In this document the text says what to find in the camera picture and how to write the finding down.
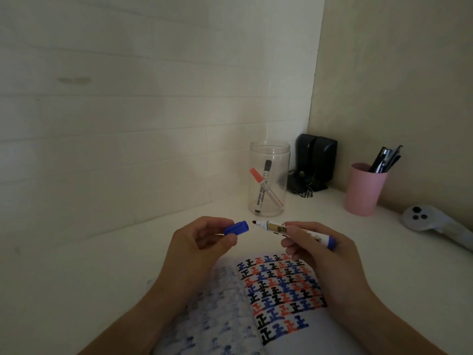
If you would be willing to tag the red capped marker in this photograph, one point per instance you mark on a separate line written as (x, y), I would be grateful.
(258, 179)

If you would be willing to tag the black desktop speaker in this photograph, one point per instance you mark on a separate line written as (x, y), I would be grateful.
(303, 158)
(325, 162)

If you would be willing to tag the person's right forearm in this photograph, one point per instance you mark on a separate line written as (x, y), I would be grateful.
(388, 329)

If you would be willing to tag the person's left hand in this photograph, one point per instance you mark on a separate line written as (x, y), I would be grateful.
(184, 255)

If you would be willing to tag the person's right thumb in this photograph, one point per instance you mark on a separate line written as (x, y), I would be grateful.
(297, 231)

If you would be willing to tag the clear plastic jar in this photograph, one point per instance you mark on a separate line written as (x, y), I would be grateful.
(269, 181)

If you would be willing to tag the person's left thumb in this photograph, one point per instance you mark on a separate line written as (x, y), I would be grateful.
(224, 243)

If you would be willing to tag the open notebook with coloured marks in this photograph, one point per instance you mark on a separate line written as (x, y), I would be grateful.
(281, 292)

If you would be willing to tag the white handheld controller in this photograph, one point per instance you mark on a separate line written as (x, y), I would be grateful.
(428, 219)

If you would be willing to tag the silver and black pen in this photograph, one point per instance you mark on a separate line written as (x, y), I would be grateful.
(378, 160)

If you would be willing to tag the white marker with blue end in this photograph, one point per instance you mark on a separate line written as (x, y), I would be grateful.
(275, 227)

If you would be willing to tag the pink plastic cup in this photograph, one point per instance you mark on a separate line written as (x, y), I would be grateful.
(364, 192)

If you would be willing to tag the black capped marker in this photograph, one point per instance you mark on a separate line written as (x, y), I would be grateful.
(266, 170)

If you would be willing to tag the person's left forearm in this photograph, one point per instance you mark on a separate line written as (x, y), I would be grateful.
(133, 325)

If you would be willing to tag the blue marker cap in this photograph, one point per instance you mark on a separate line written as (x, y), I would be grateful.
(237, 227)

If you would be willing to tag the person's right hand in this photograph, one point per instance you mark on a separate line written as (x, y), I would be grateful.
(332, 269)

